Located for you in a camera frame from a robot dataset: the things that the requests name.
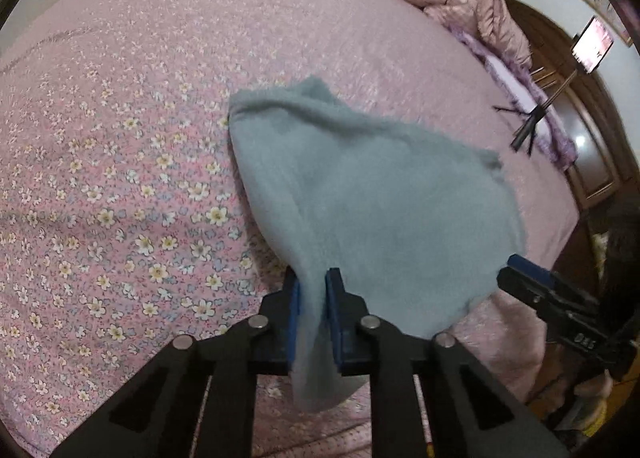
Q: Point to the right gloved hand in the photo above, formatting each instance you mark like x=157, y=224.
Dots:
x=578, y=407

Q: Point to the purple lace pillow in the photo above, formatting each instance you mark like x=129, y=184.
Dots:
x=522, y=92

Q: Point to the framed wall picture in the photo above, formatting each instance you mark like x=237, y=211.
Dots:
x=606, y=11

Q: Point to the black tripod stand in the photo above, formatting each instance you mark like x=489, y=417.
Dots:
x=527, y=131

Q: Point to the pink quilted blanket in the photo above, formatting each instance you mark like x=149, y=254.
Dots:
x=489, y=21

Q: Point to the pink floral bed sheet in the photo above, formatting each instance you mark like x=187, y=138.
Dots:
x=123, y=223

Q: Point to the dark wooden dresser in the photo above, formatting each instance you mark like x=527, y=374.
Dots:
x=605, y=167

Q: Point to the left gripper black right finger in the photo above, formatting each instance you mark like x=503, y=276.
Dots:
x=343, y=314

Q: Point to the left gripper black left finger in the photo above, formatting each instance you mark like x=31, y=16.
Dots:
x=276, y=346

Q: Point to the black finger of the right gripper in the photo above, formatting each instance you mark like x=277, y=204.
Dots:
x=544, y=301
x=531, y=270

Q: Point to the phone on tripod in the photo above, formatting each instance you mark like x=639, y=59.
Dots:
x=592, y=45

